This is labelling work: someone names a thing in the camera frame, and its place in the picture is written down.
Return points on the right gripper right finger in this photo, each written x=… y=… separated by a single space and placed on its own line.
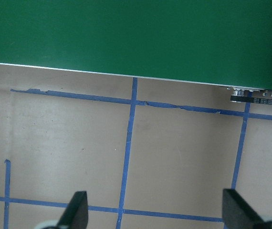
x=237 y=213

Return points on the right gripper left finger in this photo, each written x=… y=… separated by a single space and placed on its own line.
x=75 y=215

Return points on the green conveyor belt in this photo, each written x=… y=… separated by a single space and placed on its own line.
x=218 y=42

